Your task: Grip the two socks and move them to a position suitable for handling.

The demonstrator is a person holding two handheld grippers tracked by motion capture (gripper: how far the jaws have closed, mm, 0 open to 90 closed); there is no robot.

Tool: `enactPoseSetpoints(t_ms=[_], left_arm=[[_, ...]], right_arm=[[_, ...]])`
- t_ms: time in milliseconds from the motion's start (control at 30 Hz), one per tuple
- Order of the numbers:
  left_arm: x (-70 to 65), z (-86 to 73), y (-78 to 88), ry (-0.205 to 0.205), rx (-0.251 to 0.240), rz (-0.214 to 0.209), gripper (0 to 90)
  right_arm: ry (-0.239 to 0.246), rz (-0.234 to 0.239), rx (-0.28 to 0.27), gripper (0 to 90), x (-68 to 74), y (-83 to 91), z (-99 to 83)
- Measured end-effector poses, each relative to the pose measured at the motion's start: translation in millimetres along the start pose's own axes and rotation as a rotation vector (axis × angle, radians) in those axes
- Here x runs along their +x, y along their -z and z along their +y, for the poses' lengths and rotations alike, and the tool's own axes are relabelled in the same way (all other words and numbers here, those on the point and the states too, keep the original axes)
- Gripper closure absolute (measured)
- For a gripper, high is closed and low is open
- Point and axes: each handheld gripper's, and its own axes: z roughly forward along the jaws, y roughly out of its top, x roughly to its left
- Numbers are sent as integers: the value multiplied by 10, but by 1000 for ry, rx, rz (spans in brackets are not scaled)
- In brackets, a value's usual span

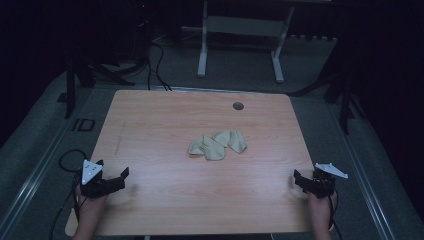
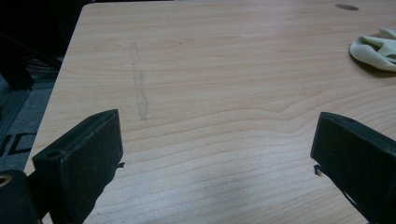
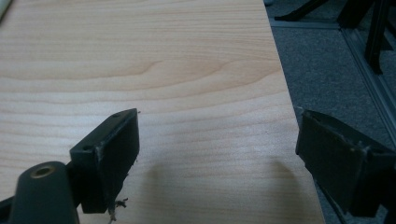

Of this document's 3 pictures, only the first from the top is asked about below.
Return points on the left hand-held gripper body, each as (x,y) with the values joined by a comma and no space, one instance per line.
(95,186)

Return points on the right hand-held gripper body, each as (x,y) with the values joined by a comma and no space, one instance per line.
(324,185)

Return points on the beige ankle sock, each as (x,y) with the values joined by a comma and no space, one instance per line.
(210,150)
(235,140)

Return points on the person's left hand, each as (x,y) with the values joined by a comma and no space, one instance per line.
(91,206)

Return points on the person's right hand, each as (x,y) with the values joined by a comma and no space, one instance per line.
(318,206)

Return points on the black metal stand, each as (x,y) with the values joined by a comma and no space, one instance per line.
(70,90)
(345,106)

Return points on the metal floor rail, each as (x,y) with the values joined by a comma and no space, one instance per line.
(33,180)
(363,173)

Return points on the white metal desk frame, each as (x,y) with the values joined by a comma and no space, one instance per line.
(240,26)

